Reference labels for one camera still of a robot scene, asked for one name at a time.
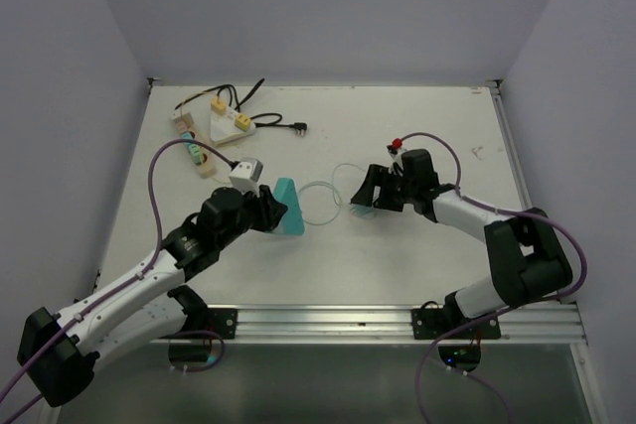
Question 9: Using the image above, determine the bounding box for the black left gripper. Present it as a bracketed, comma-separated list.
[217, 183, 286, 248]

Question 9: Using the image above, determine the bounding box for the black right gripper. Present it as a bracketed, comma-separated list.
[351, 164, 416, 212]

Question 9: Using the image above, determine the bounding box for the light blue usb charger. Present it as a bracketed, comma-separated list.
[349, 204, 377, 219]

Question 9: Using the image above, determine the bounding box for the teal power strip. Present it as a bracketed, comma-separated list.
[271, 178, 305, 236]

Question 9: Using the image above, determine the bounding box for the light blue usb cable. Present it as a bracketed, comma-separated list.
[296, 161, 372, 226]

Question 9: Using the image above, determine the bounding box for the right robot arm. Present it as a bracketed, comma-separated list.
[351, 147, 572, 338]

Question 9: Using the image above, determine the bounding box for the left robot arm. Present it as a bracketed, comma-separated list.
[17, 186, 289, 407]

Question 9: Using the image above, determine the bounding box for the yellow cube charger front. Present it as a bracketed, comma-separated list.
[235, 113, 251, 131]

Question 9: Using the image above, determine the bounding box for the yellow cube charger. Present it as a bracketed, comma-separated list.
[235, 113, 251, 131]
[211, 96, 228, 116]

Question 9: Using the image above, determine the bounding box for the white triangular power strip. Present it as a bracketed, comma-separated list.
[210, 104, 256, 146]

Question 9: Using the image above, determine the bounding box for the green cube charger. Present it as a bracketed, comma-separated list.
[188, 144, 205, 164]

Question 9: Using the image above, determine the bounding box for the yellow cube charger rear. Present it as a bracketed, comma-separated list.
[211, 96, 228, 116]

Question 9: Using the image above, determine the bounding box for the beige power strip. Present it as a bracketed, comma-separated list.
[170, 111, 216, 179]

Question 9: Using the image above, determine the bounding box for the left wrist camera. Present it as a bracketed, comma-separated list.
[229, 158, 263, 197]

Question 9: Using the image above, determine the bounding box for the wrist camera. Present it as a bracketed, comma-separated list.
[387, 138, 407, 176]
[229, 158, 263, 197]

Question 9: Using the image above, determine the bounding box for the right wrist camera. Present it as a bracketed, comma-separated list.
[387, 138, 407, 176]

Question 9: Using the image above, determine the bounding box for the black power cable with plug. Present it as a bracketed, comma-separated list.
[218, 77, 310, 139]

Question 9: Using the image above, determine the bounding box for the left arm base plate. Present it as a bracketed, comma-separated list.
[163, 307, 239, 342]

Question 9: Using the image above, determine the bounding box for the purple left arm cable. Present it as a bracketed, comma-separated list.
[0, 140, 239, 424]

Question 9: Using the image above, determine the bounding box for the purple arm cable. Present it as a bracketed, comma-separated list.
[0, 140, 239, 424]
[399, 132, 588, 424]

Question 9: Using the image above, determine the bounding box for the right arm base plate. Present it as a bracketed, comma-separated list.
[410, 294, 502, 340]

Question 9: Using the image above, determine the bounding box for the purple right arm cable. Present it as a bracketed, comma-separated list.
[399, 132, 588, 424]

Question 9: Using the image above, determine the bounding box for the aluminium front rail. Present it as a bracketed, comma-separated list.
[64, 300, 587, 344]

